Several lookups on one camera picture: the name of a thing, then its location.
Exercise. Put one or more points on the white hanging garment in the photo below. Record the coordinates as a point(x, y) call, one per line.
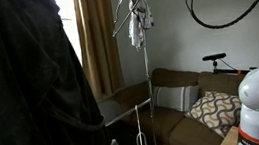
point(137, 27)

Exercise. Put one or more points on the silver metal clothes rack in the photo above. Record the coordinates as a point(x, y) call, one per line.
point(148, 80)

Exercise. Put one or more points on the black hanging robe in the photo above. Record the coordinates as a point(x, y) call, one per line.
point(31, 95)

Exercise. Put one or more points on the brown window curtain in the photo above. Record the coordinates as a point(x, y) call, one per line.
point(98, 36)

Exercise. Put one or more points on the grey striped pillow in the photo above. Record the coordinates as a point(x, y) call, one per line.
point(173, 98)

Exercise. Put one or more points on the brown white patterned pillow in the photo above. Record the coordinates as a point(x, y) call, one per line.
point(215, 111)

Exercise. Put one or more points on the brown sofa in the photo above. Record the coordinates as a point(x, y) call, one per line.
point(178, 133)

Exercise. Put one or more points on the black camera on stand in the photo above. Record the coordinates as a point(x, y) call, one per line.
point(214, 57)

